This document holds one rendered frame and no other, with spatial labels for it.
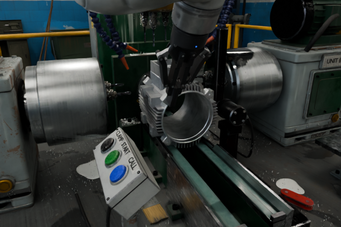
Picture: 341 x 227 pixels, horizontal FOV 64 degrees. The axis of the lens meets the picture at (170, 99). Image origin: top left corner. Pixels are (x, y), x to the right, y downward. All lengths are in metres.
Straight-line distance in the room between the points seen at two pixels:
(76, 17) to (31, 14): 0.81
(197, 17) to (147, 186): 0.30
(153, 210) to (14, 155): 0.38
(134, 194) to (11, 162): 0.45
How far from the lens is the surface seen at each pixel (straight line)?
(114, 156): 0.48
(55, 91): 0.76
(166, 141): 0.77
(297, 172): 1.01
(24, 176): 0.83
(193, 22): 0.51
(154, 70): 0.86
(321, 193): 0.94
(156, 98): 0.75
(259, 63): 0.99
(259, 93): 0.98
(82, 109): 0.76
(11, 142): 0.79
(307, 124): 1.18
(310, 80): 1.10
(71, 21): 6.06
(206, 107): 0.82
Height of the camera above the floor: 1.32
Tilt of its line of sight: 19 degrees down
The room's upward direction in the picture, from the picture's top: straight up
